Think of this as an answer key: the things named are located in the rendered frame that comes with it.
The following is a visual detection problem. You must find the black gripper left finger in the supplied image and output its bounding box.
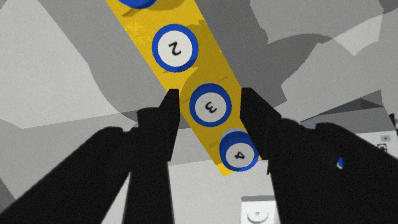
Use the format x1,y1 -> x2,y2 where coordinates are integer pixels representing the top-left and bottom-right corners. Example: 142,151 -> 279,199
0,89 -> 180,224

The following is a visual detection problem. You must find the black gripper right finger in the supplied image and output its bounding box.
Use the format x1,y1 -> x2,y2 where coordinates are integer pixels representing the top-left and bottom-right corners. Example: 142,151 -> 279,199
240,87 -> 398,224

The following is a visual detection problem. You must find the yellow rack with four tubes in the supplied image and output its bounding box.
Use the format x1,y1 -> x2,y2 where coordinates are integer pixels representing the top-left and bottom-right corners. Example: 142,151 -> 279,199
105,0 -> 247,177

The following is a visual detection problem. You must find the grey key housing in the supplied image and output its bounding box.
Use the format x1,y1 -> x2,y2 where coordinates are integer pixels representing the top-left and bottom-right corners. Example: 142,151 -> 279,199
300,98 -> 398,158

